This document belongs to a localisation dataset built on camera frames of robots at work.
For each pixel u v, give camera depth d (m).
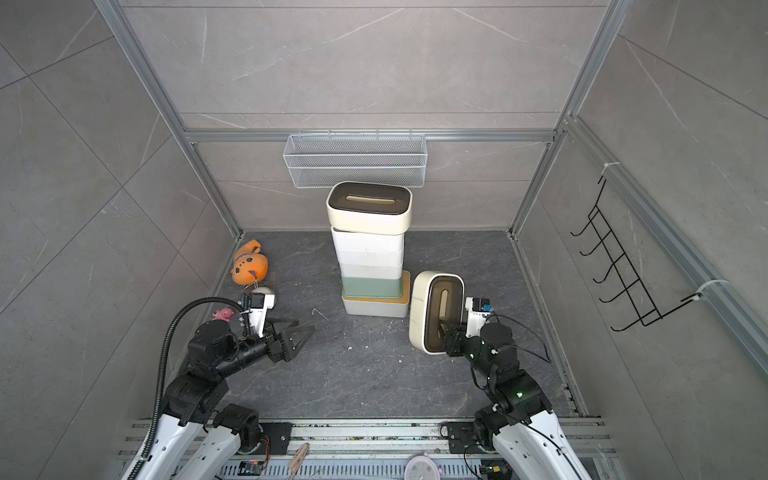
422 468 0.69
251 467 0.70
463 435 0.73
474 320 0.65
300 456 0.70
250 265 0.98
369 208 0.66
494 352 0.53
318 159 1.00
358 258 0.74
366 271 0.79
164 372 0.48
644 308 0.58
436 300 0.69
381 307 0.91
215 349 0.51
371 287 0.88
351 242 0.72
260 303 0.60
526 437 0.49
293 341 0.60
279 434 0.73
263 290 0.99
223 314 0.94
